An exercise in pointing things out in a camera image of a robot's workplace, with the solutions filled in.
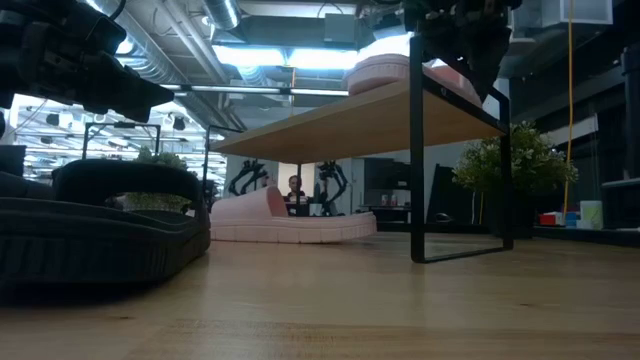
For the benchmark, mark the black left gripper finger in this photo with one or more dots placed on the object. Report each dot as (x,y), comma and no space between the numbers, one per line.
(130,95)

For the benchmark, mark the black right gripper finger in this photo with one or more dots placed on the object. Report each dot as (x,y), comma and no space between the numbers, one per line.
(485,75)

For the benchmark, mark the pink slide sandal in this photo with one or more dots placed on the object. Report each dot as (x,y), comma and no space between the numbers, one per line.
(280,225)
(375,72)

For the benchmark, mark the background black robot arm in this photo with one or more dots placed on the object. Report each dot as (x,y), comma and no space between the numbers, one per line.
(247,175)
(331,175)

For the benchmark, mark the black rectangular metal stand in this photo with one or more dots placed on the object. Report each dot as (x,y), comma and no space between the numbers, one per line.
(120,124)

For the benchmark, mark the small round green plant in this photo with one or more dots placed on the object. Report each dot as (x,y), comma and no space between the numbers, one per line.
(160,157)

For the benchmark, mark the potted plant white flowers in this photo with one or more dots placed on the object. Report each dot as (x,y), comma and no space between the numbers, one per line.
(520,165)

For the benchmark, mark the background black monitor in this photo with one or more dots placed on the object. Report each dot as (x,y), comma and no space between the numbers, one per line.
(387,174)

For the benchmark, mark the small pink bottle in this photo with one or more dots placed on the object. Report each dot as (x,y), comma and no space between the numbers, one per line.
(394,200)
(385,200)

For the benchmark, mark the red box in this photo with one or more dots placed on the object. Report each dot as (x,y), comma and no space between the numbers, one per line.
(550,219)

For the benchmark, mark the background black table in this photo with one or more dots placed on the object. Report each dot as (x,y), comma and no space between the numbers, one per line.
(387,212)

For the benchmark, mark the blue white box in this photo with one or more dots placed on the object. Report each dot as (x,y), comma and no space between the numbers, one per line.
(572,220)

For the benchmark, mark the white green cylinder container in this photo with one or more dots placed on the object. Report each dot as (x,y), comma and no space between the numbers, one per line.
(591,215)

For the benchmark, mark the person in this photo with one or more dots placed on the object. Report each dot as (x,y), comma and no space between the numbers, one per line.
(295,185)

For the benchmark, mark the wooden shelf black metal frame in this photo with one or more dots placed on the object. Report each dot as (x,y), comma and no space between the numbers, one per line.
(360,125)

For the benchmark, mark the black aluminium table frame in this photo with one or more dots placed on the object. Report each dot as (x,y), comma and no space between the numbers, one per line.
(450,229)

